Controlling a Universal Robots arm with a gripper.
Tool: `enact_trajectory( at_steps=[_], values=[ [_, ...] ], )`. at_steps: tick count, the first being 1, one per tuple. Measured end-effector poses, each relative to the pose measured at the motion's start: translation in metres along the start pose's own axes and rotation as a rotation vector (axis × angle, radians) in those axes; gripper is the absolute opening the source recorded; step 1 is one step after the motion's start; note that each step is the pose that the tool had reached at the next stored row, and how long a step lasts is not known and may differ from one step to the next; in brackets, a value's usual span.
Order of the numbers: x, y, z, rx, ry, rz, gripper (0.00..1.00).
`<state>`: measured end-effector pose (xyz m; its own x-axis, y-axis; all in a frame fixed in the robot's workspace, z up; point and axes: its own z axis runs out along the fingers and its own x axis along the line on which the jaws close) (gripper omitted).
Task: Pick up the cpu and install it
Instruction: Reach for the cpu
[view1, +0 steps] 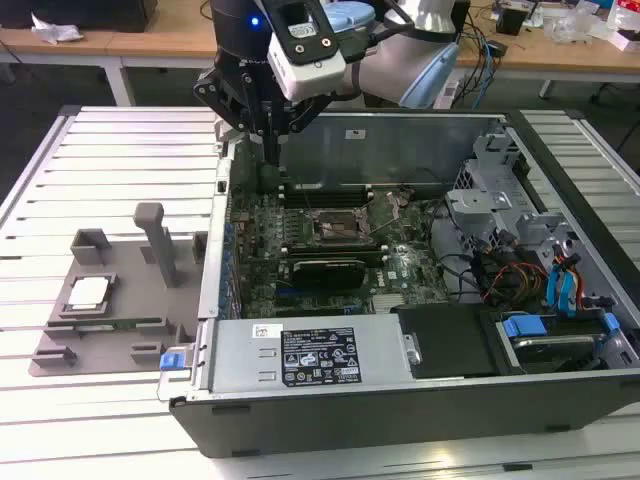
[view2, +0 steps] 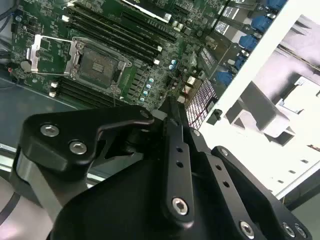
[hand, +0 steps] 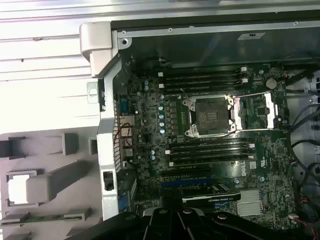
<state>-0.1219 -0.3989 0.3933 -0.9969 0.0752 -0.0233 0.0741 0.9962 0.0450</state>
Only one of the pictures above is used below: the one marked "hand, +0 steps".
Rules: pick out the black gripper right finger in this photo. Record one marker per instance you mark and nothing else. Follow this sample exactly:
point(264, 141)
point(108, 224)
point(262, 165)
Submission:
point(192, 225)

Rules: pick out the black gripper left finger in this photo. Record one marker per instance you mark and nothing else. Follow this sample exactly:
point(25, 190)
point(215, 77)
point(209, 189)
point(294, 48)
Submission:
point(160, 225)

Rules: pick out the metal socket cover frame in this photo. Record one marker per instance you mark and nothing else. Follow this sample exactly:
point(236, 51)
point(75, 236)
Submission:
point(271, 112)

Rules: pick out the CPU socket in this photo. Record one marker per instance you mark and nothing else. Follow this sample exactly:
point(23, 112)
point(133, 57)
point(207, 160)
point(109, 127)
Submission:
point(212, 115)

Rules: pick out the black graphics card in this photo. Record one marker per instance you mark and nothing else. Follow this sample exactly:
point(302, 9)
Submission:
point(212, 198)

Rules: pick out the blue expansion slot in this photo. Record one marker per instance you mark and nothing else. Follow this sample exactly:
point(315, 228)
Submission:
point(187, 186)

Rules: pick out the black expansion slot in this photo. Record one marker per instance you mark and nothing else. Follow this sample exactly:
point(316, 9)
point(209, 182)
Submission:
point(187, 174)

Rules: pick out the silver finned chipset heatsink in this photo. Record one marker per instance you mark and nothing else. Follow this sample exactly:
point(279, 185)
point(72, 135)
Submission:
point(248, 202)

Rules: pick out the green motherboard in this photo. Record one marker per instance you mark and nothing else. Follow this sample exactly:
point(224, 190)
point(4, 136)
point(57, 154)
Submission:
point(270, 150)

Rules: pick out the silver rear port block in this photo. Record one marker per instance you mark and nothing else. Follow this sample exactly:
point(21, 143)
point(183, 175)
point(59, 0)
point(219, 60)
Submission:
point(126, 121)

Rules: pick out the grey parts rack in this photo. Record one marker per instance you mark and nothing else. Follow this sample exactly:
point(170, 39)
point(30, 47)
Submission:
point(62, 175)

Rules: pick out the green RAM stick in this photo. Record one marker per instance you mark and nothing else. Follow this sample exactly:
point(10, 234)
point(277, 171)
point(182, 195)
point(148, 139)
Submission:
point(42, 219)

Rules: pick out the blue serial port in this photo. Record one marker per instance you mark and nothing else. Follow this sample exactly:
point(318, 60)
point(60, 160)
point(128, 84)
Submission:
point(125, 105)

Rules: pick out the round coin battery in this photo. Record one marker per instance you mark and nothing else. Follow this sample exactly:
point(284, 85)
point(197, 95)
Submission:
point(271, 83)

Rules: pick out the open black PC case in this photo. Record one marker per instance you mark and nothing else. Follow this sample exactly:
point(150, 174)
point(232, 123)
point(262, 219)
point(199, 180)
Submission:
point(200, 50)

